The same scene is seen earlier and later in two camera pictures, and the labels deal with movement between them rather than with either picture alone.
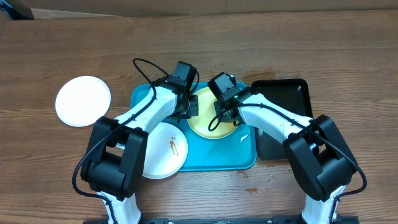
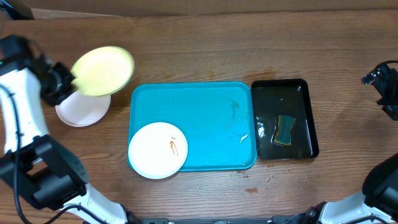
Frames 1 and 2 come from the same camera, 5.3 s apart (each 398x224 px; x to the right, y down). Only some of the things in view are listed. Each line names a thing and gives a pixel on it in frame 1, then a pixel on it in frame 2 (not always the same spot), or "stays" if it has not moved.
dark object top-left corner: [17, 10] stays
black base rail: [277, 219] stays
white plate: [81, 100] stays
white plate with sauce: [166, 151] stays
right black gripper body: [227, 119] -> [387, 86]
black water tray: [292, 95] stays
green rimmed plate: [199, 126] -> [102, 71]
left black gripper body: [192, 109] -> [57, 85]
